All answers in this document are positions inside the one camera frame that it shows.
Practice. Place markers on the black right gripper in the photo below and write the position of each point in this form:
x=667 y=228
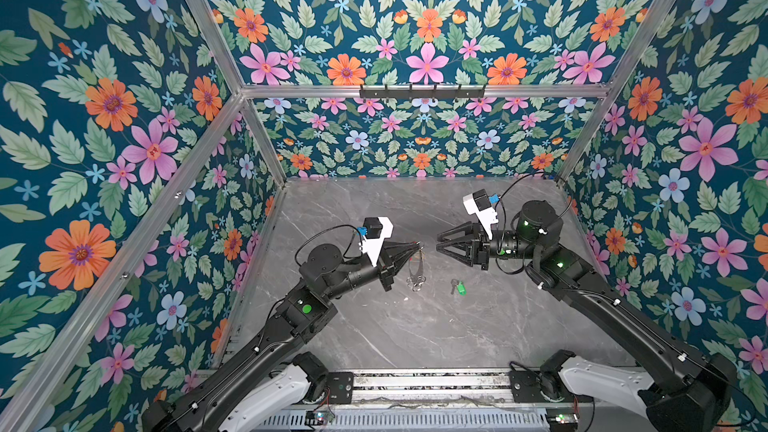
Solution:
x=479 y=252

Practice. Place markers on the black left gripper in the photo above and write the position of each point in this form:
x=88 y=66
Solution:
x=387 y=262

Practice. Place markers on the silver keyring with red grip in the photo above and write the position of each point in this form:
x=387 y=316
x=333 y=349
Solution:
x=416 y=272

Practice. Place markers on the green key tag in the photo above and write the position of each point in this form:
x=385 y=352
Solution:
x=458 y=287

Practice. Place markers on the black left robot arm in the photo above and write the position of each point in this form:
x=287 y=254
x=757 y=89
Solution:
x=271 y=371

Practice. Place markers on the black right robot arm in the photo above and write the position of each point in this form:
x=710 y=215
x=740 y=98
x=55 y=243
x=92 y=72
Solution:
x=675 y=386

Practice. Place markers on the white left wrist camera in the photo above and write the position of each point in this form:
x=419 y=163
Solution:
x=374 y=232

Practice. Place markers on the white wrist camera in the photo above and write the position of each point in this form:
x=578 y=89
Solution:
x=482 y=205
x=374 y=232

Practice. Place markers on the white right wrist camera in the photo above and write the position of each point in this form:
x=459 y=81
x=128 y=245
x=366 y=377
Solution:
x=482 y=205

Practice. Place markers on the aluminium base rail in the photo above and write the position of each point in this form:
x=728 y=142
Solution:
x=486 y=387

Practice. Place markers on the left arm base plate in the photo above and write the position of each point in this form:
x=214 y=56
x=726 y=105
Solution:
x=334 y=388

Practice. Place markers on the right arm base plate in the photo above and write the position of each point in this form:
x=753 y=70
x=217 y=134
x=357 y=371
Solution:
x=531 y=386

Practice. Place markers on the black wall hook rack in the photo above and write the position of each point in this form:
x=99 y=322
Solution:
x=411 y=91

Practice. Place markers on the white vented cable duct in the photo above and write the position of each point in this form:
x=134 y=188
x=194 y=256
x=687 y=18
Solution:
x=407 y=420

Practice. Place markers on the aluminium frame bars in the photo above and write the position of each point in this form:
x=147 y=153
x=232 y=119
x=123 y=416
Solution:
x=104 y=101

